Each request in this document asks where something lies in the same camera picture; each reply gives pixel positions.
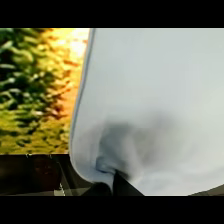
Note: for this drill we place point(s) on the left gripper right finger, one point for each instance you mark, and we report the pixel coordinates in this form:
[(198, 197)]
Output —
[(125, 186)]

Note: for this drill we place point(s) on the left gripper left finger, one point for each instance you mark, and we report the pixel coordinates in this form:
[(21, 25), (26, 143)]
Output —
[(100, 190)]

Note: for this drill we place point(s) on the white shirt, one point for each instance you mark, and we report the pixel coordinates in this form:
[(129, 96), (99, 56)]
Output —
[(153, 100)]

